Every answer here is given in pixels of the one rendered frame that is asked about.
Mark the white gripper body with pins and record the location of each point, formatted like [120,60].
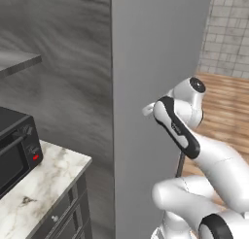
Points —
[148,110]

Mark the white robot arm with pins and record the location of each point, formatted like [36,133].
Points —
[214,158]

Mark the grey fridge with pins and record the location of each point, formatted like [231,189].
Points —
[146,55]

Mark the dark grey base cabinet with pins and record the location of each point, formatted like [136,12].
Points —
[73,213]

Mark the dark grey drawer front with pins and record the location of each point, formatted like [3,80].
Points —
[61,210]

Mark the black toaster oven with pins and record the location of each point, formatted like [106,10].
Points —
[16,152]

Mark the silver drawer knob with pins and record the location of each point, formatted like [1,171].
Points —
[54,218]

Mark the grey wall shelf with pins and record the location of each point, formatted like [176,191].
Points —
[16,62]

